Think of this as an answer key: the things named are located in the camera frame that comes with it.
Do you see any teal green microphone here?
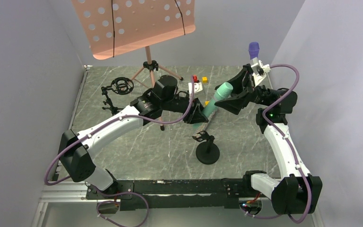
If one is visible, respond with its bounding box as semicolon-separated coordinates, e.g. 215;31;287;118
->
193;82;233;129

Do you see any black round base mic stand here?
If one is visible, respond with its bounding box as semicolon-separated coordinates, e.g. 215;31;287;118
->
192;131;220;165

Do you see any purple microphone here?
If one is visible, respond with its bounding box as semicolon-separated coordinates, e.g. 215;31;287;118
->
248;42;260;60

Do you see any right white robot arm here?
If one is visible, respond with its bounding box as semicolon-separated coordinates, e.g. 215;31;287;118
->
215;64;323;222

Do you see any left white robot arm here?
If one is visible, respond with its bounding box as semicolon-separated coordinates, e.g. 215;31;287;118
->
59;75;208;193

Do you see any pink perforated music stand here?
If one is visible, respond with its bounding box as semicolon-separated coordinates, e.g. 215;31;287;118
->
71;0;196;131

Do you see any glitter sequin microphone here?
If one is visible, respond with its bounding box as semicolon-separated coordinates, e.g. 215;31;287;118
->
192;111;217;137

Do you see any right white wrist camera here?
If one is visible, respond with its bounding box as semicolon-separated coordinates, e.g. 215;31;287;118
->
251;57;271;87

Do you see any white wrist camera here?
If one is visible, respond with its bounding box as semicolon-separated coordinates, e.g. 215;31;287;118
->
188;74;205;98
251;57;271;87

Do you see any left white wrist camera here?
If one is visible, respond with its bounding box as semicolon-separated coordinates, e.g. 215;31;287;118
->
188;74;205;98

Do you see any black shock mount tripod stand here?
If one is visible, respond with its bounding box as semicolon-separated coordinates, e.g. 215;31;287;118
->
101;78;135;116

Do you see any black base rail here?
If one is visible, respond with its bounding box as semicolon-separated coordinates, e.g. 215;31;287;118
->
85;177;273;211

